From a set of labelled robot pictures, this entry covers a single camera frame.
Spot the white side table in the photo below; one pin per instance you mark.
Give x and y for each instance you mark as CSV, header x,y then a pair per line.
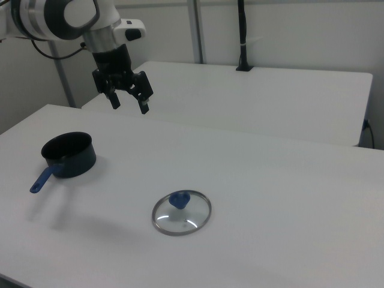
x,y
240,99

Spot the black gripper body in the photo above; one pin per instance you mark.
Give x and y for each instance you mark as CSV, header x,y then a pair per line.
x,y
112,64

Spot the black camera pole with clamp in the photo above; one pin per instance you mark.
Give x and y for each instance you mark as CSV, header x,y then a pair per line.
x,y
242,30

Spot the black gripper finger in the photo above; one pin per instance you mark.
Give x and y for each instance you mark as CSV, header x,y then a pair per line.
x,y
113,97
144,90

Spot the glass lid with blue knob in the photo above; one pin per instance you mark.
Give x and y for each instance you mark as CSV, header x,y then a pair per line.
x,y
179,200

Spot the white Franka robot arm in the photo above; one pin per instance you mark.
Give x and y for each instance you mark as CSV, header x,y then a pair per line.
x,y
75,18

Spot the grey metal wall profile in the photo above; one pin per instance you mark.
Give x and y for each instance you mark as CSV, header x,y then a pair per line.
x,y
196,30
64,81

